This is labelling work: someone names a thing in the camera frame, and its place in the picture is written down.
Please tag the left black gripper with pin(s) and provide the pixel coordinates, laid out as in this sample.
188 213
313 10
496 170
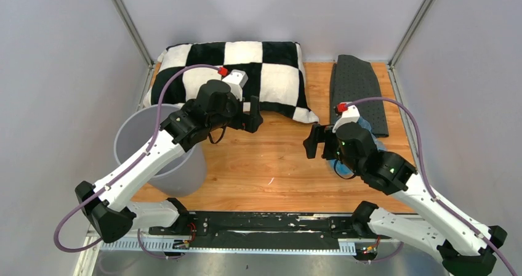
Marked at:
248 122

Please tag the left aluminium corner post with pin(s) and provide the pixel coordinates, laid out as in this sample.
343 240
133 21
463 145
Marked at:
126 18

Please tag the blue plastic trash bag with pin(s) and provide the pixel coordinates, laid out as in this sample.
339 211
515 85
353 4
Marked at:
342 170

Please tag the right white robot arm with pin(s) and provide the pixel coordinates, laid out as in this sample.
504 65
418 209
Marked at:
461 244

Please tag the right aluminium corner post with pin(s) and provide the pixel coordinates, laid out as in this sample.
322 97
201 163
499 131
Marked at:
414 24

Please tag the dark grey perforated mat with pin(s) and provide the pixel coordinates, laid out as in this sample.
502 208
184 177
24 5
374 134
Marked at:
353 79

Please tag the grey plastic trash bin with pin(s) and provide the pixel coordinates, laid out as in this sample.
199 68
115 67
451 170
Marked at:
180 177

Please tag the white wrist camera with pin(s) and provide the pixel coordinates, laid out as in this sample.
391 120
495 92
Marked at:
236 81
348 114

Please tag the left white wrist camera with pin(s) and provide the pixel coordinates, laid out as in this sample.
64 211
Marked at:
236 81

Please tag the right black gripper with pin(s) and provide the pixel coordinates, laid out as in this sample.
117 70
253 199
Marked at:
319 133

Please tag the black white checkered pillow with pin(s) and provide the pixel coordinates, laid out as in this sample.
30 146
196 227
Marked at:
274 69

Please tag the aluminium corner post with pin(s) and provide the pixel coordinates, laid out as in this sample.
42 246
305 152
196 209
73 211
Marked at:
414 24
126 18

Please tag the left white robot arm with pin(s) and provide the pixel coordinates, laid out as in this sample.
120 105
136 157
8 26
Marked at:
107 203

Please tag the aluminium frame rail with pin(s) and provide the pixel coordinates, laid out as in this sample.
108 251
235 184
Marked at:
238 252

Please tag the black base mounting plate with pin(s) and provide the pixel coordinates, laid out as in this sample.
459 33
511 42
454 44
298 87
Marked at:
266 231

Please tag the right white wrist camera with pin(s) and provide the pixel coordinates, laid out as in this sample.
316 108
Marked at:
348 114

